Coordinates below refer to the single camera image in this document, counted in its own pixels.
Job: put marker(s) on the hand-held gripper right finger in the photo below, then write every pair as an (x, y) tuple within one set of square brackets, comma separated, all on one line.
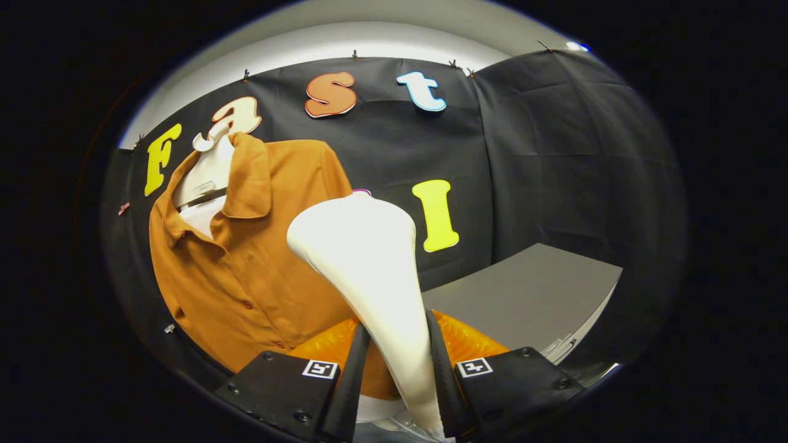
[(446, 387)]

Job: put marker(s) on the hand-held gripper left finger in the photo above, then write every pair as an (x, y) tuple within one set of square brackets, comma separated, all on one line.
[(345, 394)]

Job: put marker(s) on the white garment steamer head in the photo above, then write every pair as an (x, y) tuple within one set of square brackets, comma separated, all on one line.
[(369, 258)]

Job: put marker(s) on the orange button shirt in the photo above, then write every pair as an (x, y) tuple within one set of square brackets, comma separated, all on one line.
[(258, 277)]

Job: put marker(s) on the white garment board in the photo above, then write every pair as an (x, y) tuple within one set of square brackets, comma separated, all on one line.
[(202, 215)]

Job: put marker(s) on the white clothes hanger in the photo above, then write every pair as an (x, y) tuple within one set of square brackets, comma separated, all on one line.
[(209, 169)]

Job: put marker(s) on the row of black cloth clips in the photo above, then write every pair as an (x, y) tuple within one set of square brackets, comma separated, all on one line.
[(354, 55)]

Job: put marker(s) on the small ceiling light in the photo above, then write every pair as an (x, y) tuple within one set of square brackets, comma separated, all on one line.
[(577, 47)]

